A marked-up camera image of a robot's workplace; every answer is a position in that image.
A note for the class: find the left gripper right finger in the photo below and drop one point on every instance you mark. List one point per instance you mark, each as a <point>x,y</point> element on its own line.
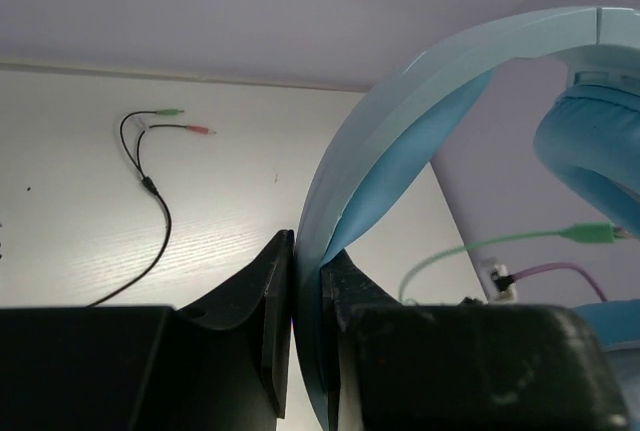
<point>362,356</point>

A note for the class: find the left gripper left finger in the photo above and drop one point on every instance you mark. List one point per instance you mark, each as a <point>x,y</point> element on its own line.
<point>237,340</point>

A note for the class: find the light blue headphones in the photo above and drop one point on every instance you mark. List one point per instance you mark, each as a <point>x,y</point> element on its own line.
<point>589,140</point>

